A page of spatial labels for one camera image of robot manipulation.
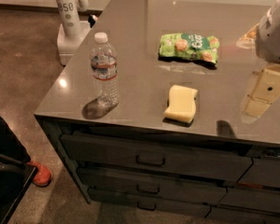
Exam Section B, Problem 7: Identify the green rice chip bag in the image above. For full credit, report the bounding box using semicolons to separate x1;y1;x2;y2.
159;33;219;65

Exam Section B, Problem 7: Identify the white robot base numbered 050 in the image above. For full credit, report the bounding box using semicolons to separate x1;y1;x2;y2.
55;0;91;66

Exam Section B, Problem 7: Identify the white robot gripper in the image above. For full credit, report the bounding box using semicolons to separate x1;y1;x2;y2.
244;0;280;118

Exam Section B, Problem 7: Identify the orange shoe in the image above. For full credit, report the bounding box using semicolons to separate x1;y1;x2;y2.
28;161;52;187

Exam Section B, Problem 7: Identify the black trouser leg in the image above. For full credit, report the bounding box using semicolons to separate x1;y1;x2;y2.
0;116;31;163

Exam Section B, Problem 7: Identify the yellow sponge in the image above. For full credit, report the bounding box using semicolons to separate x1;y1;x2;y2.
164;85;198;123

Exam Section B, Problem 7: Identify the clear plastic water bottle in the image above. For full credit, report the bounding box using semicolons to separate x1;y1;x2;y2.
90;32;119;107

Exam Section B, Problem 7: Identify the grey drawer cabinet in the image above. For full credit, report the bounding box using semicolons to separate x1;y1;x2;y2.
36;116;280;224

